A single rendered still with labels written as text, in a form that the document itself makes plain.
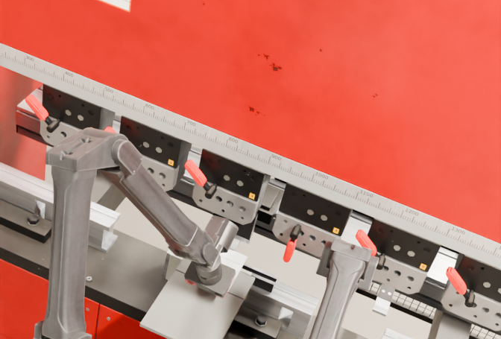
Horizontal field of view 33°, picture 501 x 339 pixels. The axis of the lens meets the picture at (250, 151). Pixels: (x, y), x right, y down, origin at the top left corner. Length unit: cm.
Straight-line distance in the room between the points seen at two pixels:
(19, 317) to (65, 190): 99
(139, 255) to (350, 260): 80
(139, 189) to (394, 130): 50
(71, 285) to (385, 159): 66
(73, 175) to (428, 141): 68
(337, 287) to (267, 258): 196
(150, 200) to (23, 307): 84
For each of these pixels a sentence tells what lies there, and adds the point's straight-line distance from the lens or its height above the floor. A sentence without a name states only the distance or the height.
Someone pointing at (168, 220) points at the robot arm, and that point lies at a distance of 165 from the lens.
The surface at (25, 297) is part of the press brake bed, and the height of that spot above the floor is 72.
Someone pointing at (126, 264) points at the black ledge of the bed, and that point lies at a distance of 220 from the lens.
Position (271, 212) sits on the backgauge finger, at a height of 102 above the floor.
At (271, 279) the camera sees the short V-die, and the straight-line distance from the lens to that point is 208.
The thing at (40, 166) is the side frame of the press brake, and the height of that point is 46.
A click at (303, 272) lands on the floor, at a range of 351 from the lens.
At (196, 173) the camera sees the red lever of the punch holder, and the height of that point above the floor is 130.
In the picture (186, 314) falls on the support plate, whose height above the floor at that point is 100.
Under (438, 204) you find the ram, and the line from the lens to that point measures 174.
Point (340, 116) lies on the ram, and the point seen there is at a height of 155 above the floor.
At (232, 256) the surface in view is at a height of 100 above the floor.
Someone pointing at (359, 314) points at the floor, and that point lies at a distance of 344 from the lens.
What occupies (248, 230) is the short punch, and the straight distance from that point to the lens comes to 198.
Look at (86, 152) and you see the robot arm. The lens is 143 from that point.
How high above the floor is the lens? 252
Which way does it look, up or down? 39 degrees down
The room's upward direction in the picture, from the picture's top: 14 degrees clockwise
